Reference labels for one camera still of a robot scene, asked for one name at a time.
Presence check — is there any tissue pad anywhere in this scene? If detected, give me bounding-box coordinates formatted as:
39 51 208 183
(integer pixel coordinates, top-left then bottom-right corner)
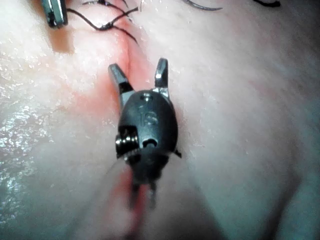
0 0 320 240

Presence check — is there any right arm needle driver jaw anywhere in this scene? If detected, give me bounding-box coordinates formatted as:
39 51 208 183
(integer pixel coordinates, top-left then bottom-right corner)
154 57 172 98
107 63 135 98

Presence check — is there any right arm needle driver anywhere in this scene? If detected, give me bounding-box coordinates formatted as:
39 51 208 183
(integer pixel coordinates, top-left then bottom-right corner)
115 88 180 162

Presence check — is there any curved steel needle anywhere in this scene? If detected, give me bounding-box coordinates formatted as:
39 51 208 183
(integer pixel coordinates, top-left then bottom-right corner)
184 0 224 12

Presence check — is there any black stitching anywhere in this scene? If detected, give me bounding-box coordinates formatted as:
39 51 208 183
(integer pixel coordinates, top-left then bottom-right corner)
66 0 140 46

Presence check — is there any black thread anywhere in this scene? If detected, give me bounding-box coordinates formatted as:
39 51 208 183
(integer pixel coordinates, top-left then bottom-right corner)
252 0 281 8

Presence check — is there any left arm needle driver jaw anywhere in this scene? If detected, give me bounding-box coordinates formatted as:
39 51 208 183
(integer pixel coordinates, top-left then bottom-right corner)
41 0 59 29
51 0 69 28

